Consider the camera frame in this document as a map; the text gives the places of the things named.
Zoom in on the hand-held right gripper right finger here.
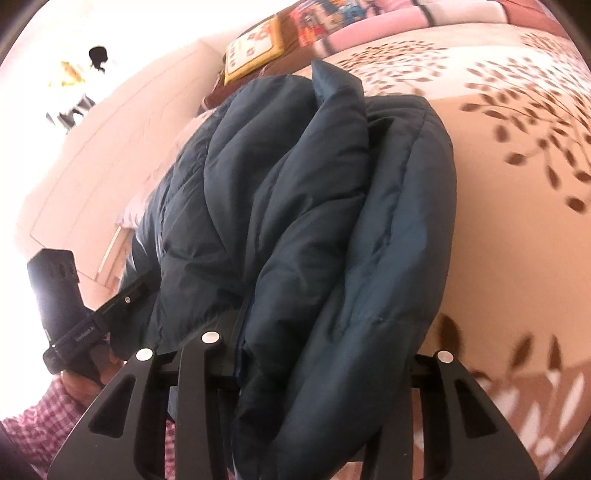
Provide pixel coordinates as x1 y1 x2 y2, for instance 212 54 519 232
360 349 541 480

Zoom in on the wooden bed frame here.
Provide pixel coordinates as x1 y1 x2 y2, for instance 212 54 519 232
96 225 136 288

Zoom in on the colourful cartoon pillow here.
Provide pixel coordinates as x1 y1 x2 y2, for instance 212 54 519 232
288 0 393 44

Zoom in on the yellow framed cushion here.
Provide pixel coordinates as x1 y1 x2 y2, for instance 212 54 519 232
224 17 286 86

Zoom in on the person's left hand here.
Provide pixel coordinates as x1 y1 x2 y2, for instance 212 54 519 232
60 344 127 403

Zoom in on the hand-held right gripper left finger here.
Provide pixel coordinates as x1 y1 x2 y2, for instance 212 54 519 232
46 309 246 480

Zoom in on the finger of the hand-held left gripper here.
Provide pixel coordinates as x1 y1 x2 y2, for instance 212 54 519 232
95 269 161 331

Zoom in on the leaf print bed sheet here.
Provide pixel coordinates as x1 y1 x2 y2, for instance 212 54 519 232
115 23 591 480

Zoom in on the beige panelled wardrobe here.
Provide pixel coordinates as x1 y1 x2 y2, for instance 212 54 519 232
16 39 225 289

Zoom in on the pink pillow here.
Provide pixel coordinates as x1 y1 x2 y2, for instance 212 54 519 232
318 0 509 52

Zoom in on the black round object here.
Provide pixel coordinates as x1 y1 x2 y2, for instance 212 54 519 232
88 46 110 75

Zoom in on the dark blue puffer jacket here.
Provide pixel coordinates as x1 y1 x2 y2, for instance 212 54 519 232
122 58 458 480

